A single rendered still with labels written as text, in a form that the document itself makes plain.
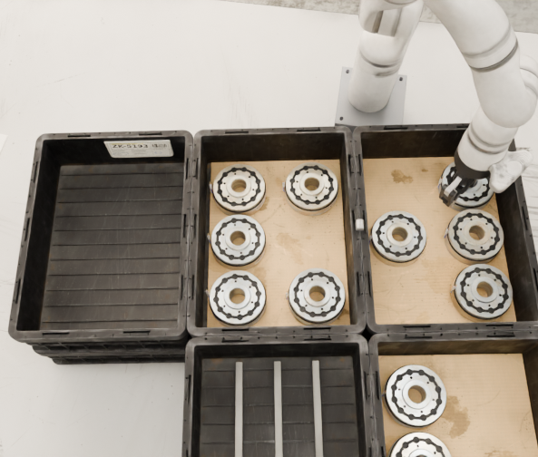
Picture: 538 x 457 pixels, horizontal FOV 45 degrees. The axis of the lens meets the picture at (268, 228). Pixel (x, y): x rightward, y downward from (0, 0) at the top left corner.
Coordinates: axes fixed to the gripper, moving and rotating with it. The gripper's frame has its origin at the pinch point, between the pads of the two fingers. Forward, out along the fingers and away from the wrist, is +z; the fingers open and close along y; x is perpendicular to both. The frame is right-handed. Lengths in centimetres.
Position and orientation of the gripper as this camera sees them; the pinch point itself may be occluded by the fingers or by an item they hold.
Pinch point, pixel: (459, 189)
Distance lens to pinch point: 127.1
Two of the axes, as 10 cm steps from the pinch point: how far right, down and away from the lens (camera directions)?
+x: 6.9, 6.5, -3.1
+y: -7.2, 6.4, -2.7
